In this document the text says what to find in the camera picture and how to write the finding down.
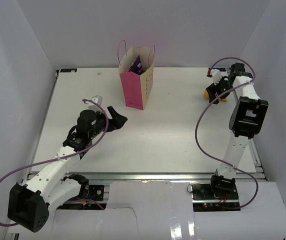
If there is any beige pink paper bag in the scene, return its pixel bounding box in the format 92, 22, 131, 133
117, 46, 155, 110

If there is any aluminium table edge rail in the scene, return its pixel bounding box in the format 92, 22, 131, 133
26, 172, 266, 181

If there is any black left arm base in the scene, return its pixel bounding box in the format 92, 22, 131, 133
58, 174, 105, 210

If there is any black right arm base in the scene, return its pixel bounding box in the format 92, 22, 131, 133
186, 175, 241, 212

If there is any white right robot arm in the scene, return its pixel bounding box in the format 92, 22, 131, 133
204, 62, 269, 200

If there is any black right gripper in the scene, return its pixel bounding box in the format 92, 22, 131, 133
206, 75, 235, 105

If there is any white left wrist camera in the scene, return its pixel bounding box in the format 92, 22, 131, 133
82, 95, 103, 110

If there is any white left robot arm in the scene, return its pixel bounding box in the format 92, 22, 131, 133
7, 106, 128, 233

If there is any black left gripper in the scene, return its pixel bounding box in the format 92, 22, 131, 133
88, 106, 127, 140

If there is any blue table label left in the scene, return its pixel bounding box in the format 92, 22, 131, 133
60, 68, 78, 73

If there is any yellow M&M's packet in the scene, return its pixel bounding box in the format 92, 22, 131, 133
204, 89, 228, 105

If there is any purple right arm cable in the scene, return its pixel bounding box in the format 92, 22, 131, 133
194, 57, 259, 210

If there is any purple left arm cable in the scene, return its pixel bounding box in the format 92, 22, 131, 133
0, 98, 108, 227

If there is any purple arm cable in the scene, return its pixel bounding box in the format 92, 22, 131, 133
194, 57, 259, 210
0, 98, 108, 227

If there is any blue purple snack bag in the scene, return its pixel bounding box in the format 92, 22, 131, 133
128, 55, 144, 75

